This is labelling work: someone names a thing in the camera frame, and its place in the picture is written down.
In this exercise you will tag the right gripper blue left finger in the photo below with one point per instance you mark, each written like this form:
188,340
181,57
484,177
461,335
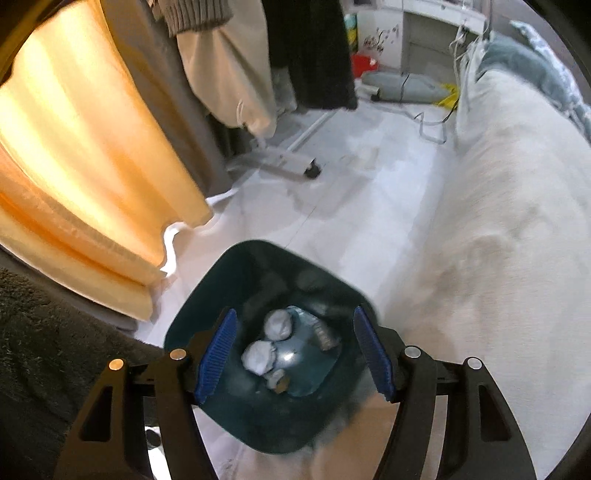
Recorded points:
214,355

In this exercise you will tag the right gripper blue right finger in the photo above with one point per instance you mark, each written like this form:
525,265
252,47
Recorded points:
376,356

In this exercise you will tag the dark teal trash bin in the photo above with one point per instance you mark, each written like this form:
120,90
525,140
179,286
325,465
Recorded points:
327,374

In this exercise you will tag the white crumpled paper ball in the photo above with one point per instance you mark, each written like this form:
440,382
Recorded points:
259,357
278,325

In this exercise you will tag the bed with grey sheet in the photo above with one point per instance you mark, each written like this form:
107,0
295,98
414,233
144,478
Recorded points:
504,273

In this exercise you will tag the white clothes rack base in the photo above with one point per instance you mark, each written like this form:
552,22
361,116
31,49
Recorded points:
282,152

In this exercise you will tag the orange curtain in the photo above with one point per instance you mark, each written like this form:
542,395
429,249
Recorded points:
89,183

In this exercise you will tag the red box on floor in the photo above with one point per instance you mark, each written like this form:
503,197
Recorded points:
362,63

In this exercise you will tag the cream hanging coat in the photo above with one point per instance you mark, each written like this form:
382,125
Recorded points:
228,69

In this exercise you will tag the black hanging coat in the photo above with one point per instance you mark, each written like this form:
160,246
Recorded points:
308,38

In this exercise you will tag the white dressing table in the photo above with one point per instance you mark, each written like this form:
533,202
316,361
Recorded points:
415,36

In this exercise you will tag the blue grey pillow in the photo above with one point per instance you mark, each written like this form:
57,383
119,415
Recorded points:
506,54

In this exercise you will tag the blue patterned fleece blanket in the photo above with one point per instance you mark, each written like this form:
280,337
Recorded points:
574,105

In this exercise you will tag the brown knit sweater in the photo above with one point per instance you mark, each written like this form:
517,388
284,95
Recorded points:
190,15

